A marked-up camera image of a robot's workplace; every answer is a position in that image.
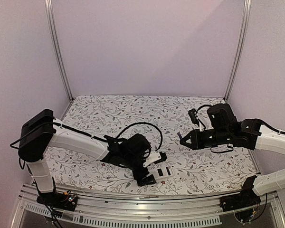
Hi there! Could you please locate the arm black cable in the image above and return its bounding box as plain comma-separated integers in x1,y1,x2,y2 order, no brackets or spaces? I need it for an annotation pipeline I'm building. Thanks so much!
196,104,285,137
115,122,163,152

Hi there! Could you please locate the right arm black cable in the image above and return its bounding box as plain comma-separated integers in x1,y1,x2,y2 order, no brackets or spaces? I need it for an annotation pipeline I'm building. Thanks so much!
196,104,285,137

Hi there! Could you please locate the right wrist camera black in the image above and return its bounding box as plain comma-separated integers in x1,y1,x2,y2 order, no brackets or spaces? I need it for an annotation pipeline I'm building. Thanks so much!
188,108,207,132

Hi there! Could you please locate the aluminium front rail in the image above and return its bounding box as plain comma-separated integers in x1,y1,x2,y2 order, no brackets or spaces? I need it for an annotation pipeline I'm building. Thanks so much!
10,184,285,228

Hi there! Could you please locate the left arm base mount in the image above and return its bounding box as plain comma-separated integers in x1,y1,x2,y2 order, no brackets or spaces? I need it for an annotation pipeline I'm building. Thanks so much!
37,190,78,212

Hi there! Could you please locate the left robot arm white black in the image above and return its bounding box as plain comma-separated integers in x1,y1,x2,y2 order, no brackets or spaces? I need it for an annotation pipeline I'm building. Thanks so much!
10,109,158,206

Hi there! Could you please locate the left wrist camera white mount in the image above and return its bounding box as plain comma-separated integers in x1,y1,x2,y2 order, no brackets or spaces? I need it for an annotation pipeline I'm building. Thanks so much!
143,152,167,168

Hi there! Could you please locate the left aluminium frame post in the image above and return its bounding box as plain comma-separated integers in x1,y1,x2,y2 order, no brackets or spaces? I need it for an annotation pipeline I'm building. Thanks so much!
44,0,74,102

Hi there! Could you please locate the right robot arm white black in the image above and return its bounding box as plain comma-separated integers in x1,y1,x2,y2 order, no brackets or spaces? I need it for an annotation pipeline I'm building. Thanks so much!
180,104,285,207

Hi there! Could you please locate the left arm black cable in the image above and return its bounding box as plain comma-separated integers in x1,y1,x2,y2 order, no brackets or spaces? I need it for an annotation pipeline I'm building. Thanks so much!
115,122,163,152

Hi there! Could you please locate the white remote control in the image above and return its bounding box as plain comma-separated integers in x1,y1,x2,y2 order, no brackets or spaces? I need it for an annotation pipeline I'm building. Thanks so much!
150,166,175,180

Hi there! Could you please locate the aluminium frame post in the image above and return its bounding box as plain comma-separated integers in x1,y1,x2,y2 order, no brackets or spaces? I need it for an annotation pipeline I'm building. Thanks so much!
224,0,252,102
44,0,74,102

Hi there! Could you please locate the right aluminium frame post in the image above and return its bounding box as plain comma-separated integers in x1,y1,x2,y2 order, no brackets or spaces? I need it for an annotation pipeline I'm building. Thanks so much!
224,0,252,102

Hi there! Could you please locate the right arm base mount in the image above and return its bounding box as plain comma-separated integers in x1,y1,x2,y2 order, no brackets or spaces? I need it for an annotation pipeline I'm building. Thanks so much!
219,175,261,223

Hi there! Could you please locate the floral patterned table mat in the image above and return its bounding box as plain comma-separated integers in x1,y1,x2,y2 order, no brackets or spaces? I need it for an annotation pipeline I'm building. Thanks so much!
45,95,257,195

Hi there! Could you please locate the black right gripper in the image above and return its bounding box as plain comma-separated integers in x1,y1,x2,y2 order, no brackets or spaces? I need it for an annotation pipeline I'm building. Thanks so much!
180,128,231,150

